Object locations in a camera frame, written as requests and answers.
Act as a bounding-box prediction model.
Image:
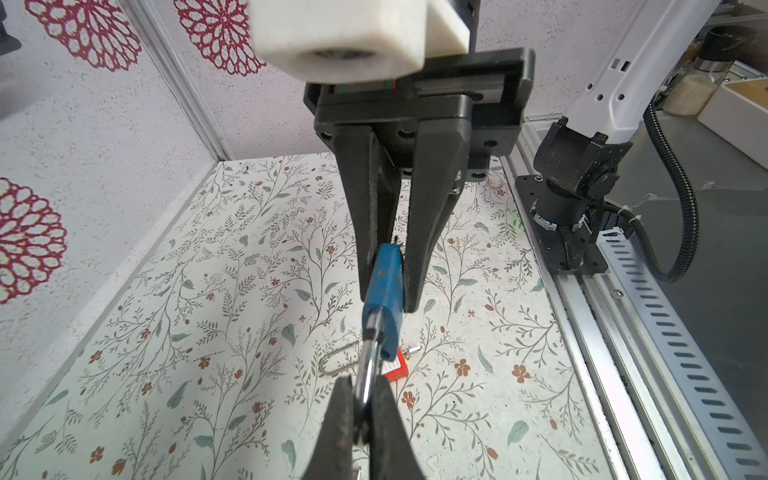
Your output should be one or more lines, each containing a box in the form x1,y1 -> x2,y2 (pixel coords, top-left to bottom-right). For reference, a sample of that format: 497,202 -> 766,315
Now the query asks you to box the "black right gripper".
303,48 -> 536,312

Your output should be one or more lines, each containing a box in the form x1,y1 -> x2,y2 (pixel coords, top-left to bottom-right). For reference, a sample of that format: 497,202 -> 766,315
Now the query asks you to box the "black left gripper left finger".
303,376 -> 355,480

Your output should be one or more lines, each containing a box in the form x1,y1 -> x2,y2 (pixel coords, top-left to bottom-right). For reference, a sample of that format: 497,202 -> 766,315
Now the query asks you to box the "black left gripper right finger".
362,376 -> 425,480

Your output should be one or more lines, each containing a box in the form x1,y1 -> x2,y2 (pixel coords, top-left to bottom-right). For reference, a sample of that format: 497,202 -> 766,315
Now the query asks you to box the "blue padlock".
354,243 -> 404,415

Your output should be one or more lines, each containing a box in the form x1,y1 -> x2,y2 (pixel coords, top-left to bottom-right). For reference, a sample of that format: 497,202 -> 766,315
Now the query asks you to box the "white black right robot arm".
304,1 -> 716,313

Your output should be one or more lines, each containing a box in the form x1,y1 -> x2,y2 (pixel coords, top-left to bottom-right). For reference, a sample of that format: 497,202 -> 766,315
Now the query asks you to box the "red padlock left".
317,342 -> 423,383

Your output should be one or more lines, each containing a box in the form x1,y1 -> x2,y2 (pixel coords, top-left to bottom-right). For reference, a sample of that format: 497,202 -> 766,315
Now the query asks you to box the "glass jar outside cell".
661,25 -> 756,116

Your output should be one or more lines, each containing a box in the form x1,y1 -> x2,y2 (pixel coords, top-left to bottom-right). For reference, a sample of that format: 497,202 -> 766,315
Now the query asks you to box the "white container outside cell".
698,78 -> 768,169

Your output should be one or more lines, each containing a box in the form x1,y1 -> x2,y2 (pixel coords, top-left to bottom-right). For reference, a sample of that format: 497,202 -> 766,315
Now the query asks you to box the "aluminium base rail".
503,115 -> 767,479

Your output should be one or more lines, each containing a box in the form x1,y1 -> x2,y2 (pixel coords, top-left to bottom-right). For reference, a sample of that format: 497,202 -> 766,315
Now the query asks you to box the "black corrugated right cable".
599,101 -> 701,284

